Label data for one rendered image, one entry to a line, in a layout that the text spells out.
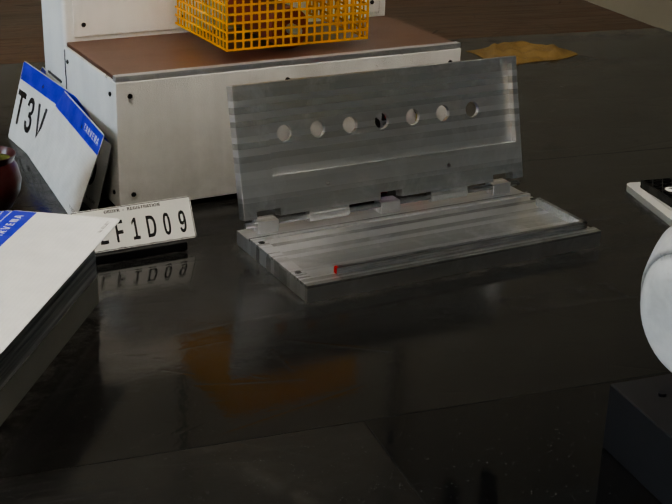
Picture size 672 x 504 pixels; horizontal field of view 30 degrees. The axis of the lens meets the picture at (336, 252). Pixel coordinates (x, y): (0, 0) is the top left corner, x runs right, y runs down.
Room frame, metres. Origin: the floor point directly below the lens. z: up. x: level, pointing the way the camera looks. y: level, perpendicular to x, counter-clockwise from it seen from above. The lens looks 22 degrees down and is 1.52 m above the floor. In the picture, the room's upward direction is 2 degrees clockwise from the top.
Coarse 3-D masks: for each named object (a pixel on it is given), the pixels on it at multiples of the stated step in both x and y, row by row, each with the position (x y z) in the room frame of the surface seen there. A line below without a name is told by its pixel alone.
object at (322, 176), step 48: (240, 96) 1.55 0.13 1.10; (288, 96) 1.59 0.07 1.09; (336, 96) 1.62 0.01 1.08; (384, 96) 1.66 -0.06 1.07; (432, 96) 1.69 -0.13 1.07; (480, 96) 1.73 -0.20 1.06; (240, 144) 1.53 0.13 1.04; (288, 144) 1.58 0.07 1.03; (336, 144) 1.61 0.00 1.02; (384, 144) 1.64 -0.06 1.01; (432, 144) 1.68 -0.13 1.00; (480, 144) 1.71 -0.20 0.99; (240, 192) 1.52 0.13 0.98; (288, 192) 1.55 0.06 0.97; (336, 192) 1.58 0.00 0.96; (432, 192) 1.65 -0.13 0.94
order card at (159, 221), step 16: (112, 208) 1.50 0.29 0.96; (128, 208) 1.50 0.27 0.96; (144, 208) 1.51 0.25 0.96; (160, 208) 1.52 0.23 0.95; (176, 208) 1.53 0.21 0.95; (128, 224) 1.49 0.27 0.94; (144, 224) 1.50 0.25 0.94; (160, 224) 1.51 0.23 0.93; (176, 224) 1.52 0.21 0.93; (192, 224) 1.53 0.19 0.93; (112, 240) 1.48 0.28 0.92; (128, 240) 1.49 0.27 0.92; (144, 240) 1.49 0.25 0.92; (160, 240) 1.50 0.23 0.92
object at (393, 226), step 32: (480, 192) 1.71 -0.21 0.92; (512, 192) 1.72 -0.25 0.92; (256, 224) 1.52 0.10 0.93; (288, 224) 1.56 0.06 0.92; (320, 224) 1.56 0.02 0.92; (352, 224) 1.56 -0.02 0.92; (384, 224) 1.57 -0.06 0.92; (416, 224) 1.57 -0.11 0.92; (448, 224) 1.58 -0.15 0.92; (480, 224) 1.58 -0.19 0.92; (512, 224) 1.59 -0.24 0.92; (544, 224) 1.59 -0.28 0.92; (256, 256) 1.48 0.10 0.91; (288, 256) 1.45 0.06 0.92; (320, 256) 1.45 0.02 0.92; (352, 256) 1.46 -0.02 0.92; (384, 256) 1.46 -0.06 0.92; (448, 256) 1.46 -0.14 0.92; (480, 256) 1.47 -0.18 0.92; (512, 256) 1.50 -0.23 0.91; (544, 256) 1.52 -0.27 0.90; (320, 288) 1.36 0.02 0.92; (352, 288) 1.38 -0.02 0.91
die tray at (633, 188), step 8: (632, 184) 1.80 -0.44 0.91; (640, 184) 1.80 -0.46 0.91; (632, 192) 1.77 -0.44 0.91; (640, 192) 1.76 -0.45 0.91; (640, 200) 1.74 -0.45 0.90; (648, 200) 1.73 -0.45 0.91; (656, 200) 1.73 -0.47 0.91; (648, 208) 1.72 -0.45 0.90; (656, 208) 1.69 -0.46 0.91; (664, 208) 1.69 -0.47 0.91; (664, 216) 1.67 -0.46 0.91
